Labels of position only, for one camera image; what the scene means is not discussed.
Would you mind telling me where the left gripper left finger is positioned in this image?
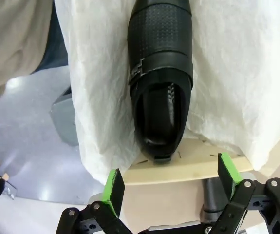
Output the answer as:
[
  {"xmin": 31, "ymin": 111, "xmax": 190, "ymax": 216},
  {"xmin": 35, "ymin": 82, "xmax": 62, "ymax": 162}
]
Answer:
[{"xmin": 56, "ymin": 168, "xmax": 131, "ymax": 234}]

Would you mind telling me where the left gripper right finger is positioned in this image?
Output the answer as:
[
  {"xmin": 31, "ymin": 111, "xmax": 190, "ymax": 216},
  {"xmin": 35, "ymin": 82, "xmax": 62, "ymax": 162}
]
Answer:
[{"xmin": 211, "ymin": 152, "xmax": 280, "ymax": 234}]

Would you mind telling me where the brown cardboard shoe box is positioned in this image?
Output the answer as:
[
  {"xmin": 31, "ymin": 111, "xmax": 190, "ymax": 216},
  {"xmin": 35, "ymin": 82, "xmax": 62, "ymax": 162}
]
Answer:
[{"xmin": 124, "ymin": 137, "xmax": 256, "ymax": 187}]

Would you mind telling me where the white tissue paper sheet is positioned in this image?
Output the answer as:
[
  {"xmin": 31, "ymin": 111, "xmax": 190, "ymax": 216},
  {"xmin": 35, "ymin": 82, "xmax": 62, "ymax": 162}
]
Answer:
[{"xmin": 65, "ymin": 0, "xmax": 280, "ymax": 186}]

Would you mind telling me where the black leather buckle shoe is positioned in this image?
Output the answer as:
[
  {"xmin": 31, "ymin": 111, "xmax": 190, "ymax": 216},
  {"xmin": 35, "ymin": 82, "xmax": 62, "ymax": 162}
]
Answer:
[{"xmin": 127, "ymin": 0, "xmax": 194, "ymax": 163}]

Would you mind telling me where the grey metal floor base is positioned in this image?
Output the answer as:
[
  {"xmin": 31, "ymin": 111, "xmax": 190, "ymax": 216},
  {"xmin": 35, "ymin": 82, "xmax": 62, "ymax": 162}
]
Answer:
[{"xmin": 48, "ymin": 86, "xmax": 79, "ymax": 147}]

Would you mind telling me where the person in beige sweater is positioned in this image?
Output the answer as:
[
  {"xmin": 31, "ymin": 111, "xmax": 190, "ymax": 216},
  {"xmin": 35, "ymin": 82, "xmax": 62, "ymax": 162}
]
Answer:
[{"xmin": 0, "ymin": 0, "xmax": 70, "ymax": 110}]

